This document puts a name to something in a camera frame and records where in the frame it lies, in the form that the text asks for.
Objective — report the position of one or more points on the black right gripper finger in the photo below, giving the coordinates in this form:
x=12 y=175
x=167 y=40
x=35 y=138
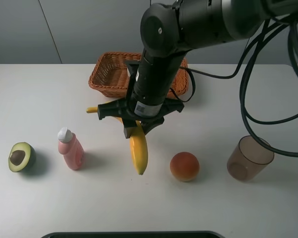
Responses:
x=148 y=126

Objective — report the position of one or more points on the halved avocado with pit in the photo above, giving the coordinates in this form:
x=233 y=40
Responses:
x=22 y=157

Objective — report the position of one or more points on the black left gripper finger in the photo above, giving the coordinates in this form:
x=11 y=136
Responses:
x=129 y=126

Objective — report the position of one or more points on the translucent brown plastic cup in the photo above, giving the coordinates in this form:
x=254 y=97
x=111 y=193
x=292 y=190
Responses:
x=248 y=159

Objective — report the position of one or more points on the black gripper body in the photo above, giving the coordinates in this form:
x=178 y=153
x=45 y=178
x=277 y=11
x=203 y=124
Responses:
x=123 y=109

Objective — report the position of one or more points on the black device edge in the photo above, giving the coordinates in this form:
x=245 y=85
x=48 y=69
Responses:
x=163 y=234

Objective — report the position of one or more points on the yellow banana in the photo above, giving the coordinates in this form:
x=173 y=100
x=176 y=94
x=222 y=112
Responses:
x=138 y=148

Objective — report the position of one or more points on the pink bottle white cap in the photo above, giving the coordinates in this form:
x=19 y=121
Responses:
x=71 y=149

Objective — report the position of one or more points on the woven wicker basket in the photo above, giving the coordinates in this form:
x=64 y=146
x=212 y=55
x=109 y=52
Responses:
x=110 y=76

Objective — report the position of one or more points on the orange peach fruit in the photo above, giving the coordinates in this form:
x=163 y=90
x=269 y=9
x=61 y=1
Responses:
x=184 y=166

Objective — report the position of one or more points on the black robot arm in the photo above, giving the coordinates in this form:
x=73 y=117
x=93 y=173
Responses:
x=168 y=33

